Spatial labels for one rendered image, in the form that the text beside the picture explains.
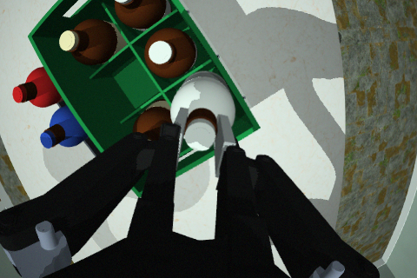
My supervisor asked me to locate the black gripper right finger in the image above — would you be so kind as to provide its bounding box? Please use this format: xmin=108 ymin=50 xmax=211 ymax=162
xmin=214 ymin=115 xmax=380 ymax=278

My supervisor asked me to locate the brown bottle with white cap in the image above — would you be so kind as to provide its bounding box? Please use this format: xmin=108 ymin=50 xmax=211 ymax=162
xmin=115 ymin=0 xmax=172 ymax=31
xmin=144 ymin=28 xmax=198 ymax=78

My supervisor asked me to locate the brown bottle with cream cap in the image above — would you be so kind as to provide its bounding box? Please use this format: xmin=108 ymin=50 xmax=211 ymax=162
xmin=59 ymin=18 xmax=127 ymax=65
xmin=132 ymin=99 xmax=172 ymax=141

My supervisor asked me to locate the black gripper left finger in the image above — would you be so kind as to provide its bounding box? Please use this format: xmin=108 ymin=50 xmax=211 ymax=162
xmin=0 ymin=107 xmax=189 ymax=278

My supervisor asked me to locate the red bottle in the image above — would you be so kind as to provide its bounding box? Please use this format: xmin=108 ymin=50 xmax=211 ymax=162
xmin=12 ymin=67 xmax=63 ymax=108

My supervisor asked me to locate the blue bottle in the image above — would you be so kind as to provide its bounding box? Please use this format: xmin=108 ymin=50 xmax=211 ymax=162
xmin=40 ymin=105 xmax=88 ymax=149

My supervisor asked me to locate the grey tray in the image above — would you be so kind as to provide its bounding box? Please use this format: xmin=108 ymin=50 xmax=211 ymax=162
xmin=57 ymin=101 xmax=101 ymax=156

